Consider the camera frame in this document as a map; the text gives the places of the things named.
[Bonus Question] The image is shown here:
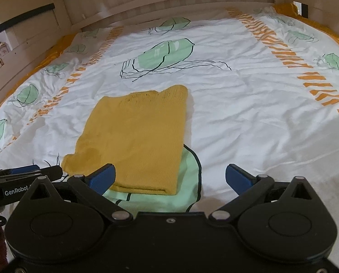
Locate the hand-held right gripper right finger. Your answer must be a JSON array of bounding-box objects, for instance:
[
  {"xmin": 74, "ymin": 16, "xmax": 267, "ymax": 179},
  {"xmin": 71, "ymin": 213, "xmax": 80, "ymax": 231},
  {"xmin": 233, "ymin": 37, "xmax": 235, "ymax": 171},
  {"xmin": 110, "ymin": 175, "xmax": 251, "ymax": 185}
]
[{"xmin": 209, "ymin": 163, "xmax": 321, "ymax": 225}]

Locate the yellow knit sweater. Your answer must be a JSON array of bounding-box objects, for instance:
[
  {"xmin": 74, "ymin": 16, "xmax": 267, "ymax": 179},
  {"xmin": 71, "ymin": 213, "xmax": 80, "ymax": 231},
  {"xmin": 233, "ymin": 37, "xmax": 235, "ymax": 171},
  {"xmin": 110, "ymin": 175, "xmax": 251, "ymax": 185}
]
[{"xmin": 64, "ymin": 85, "xmax": 188, "ymax": 196}]

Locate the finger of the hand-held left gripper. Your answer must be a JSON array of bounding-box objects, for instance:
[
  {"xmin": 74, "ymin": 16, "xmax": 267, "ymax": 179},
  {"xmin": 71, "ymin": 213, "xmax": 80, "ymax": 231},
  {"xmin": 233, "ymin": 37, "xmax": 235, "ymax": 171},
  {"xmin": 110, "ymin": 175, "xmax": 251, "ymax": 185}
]
[
  {"xmin": 0, "ymin": 164, "xmax": 41, "ymax": 177},
  {"xmin": 0, "ymin": 166, "xmax": 64, "ymax": 185}
]

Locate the white printed bed sheet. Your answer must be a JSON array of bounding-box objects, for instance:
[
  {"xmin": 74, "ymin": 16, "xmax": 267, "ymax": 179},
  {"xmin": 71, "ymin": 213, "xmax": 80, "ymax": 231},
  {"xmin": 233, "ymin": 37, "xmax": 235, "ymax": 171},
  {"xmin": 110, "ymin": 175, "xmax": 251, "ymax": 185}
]
[{"xmin": 0, "ymin": 4, "xmax": 339, "ymax": 262}]

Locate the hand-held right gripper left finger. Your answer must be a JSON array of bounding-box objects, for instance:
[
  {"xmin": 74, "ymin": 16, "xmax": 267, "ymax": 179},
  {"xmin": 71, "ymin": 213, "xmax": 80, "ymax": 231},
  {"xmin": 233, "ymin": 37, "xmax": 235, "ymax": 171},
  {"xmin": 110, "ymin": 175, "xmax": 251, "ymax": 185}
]
[{"xmin": 20, "ymin": 163, "xmax": 134, "ymax": 225}]

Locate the wooden bed frame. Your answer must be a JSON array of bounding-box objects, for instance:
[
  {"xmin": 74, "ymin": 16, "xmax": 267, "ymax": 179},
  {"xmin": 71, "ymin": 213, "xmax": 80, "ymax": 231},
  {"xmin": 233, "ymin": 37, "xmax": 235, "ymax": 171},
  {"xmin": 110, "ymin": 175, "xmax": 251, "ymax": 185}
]
[{"xmin": 0, "ymin": 0, "xmax": 339, "ymax": 120}]

